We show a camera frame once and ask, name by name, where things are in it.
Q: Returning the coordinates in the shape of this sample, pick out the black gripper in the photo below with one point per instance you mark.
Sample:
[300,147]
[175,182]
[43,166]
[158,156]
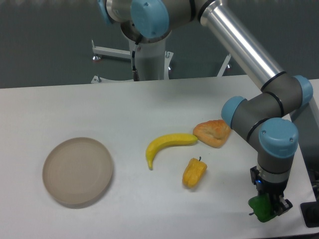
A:
[274,185]

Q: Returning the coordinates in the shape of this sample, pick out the green toy pepper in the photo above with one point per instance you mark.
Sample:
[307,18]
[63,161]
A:
[262,207]

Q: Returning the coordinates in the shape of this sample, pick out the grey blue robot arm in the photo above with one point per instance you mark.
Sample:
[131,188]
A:
[260,121]

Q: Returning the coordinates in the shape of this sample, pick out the yellow toy pepper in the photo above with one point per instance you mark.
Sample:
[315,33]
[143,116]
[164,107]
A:
[193,172]

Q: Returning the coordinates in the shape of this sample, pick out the beige round plate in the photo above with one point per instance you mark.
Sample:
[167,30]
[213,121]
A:
[77,172]

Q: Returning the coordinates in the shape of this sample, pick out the black device at table edge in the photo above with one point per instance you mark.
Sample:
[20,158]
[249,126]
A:
[310,212]

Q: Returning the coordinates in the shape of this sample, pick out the toy pastry bread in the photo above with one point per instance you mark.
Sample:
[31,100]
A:
[213,133]

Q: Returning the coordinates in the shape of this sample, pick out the yellow toy banana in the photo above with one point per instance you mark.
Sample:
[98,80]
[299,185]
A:
[168,140]

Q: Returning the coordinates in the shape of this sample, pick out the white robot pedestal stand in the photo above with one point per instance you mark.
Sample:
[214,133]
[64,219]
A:
[149,58]

